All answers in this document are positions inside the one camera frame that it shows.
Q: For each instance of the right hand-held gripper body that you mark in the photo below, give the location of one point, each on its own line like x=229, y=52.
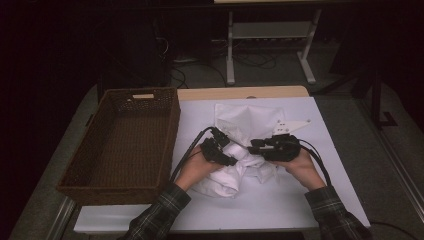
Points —
x=283, y=148

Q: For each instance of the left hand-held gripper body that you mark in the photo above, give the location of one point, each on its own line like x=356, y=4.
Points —
x=213, y=150

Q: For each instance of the white t-shirt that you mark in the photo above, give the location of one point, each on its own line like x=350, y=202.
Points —
x=220, y=183

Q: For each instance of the white mesh laundry bag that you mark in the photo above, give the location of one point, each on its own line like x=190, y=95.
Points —
x=246, y=120

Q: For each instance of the brown wicker basket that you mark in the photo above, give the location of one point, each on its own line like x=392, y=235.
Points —
x=126, y=150

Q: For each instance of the person's left hand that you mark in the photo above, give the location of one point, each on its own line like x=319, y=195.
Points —
x=193, y=170

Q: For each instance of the person's right hand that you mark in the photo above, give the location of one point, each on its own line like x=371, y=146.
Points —
x=303, y=170

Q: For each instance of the white table mat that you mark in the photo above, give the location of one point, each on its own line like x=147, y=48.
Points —
x=286, y=200

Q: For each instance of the black metal stand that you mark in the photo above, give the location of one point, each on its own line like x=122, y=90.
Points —
x=376, y=100

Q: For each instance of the white metal desk frame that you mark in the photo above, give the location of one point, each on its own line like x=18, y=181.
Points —
x=230, y=50

